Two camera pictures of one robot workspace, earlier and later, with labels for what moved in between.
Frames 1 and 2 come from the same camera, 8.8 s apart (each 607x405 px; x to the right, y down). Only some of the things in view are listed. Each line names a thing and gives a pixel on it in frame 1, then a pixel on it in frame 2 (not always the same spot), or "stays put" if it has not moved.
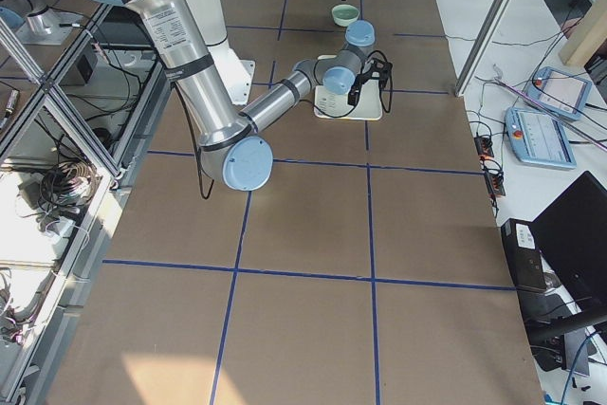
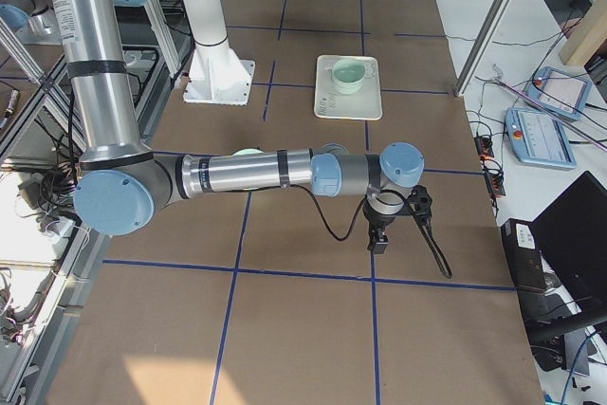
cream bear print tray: x=368 y=105 stays put
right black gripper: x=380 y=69 -> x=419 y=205
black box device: x=524 y=254 stays put
